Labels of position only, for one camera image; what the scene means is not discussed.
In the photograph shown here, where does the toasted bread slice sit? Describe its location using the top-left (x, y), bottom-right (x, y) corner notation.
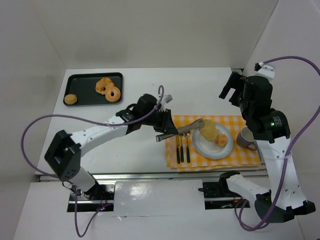
top-left (199, 119), bottom-right (219, 142)

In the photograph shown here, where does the small glazed donut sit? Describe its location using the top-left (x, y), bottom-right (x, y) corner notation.
top-left (214, 133), bottom-right (228, 147)

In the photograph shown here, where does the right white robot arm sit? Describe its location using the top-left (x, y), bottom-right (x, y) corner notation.
top-left (219, 61), bottom-right (320, 232)

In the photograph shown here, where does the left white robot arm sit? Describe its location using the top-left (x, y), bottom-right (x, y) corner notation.
top-left (44, 94), bottom-right (205, 199)

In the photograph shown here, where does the white ceramic plate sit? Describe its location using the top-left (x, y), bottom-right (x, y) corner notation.
top-left (192, 122), bottom-right (234, 160)

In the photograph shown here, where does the yellow checkered cloth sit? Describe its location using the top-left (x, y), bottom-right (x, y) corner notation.
top-left (165, 115), bottom-right (261, 172)

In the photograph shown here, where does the large twisted donut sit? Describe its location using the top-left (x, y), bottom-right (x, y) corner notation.
top-left (95, 77), bottom-right (115, 95)

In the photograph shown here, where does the black baking tray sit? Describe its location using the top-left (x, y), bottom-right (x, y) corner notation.
top-left (62, 72), bottom-right (124, 107)

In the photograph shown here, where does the small round bun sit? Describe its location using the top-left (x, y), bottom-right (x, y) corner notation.
top-left (64, 94), bottom-right (78, 105)

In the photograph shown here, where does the gold spoon black handle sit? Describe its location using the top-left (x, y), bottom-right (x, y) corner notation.
top-left (184, 131), bottom-right (191, 163)

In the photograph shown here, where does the gold knife black handle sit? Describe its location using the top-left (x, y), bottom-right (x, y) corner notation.
top-left (175, 135), bottom-right (181, 164)

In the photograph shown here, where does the gold fork black handle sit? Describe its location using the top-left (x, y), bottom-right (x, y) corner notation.
top-left (179, 133), bottom-right (184, 163)

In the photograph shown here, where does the ring donut front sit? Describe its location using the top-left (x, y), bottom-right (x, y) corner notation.
top-left (105, 86), bottom-right (121, 103)

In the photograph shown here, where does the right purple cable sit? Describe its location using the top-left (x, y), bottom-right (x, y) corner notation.
top-left (233, 56), bottom-right (320, 232)

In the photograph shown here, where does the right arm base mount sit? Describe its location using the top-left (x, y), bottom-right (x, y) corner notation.
top-left (198, 182), bottom-right (244, 210)

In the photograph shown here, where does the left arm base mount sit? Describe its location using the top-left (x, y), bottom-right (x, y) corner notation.
top-left (62, 181), bottom-right (116, 213)

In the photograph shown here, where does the aluminium rail front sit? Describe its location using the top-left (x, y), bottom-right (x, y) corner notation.
top-left (38, 166), bottom-right (272, 182)

